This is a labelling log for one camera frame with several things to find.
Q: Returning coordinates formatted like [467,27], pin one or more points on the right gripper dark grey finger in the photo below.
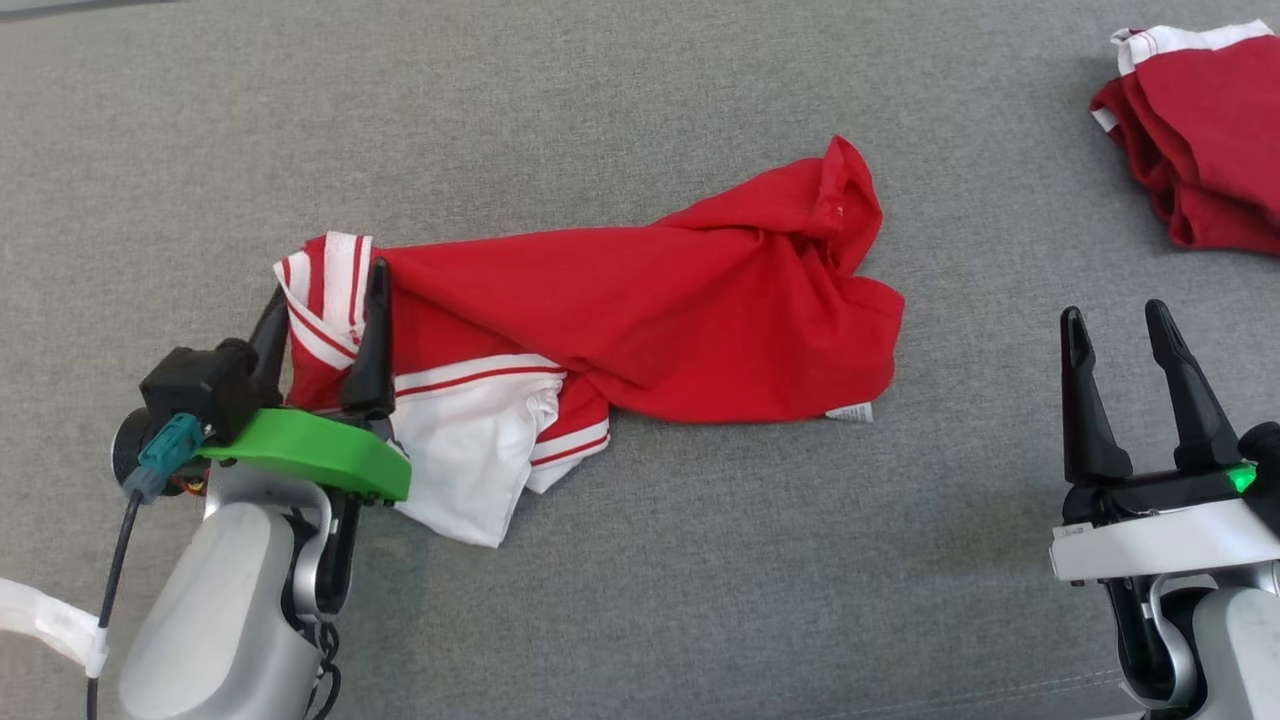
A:
[1090,420]
[1195,410]

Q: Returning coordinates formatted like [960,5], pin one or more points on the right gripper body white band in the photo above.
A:
[1160,540]

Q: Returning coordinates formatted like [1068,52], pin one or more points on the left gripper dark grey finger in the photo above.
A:
[372,370]
[272,350]

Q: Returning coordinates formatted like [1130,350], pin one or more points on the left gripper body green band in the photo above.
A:
[320,450]

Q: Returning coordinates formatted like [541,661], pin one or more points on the red shorts with white stripe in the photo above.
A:
[1210,150]

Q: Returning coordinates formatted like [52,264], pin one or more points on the red shirt with white sleeves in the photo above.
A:
[650,320]

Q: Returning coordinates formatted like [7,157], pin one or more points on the grey fabric sofa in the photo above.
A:
[700,600]

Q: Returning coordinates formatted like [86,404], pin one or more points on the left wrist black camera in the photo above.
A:
[195,390]

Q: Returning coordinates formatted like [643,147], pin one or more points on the wrist black camera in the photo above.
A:
[1265,470]
[195,390]

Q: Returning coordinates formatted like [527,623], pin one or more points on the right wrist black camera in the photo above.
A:
[1265,470]

